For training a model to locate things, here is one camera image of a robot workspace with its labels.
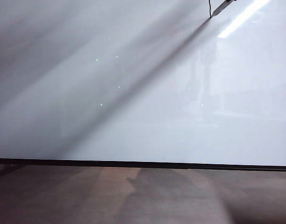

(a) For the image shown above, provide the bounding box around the white board with black frame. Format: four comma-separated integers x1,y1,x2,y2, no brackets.
0,0,286,173

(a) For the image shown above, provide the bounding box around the grey marker pen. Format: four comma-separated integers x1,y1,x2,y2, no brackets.
209,0,237,18

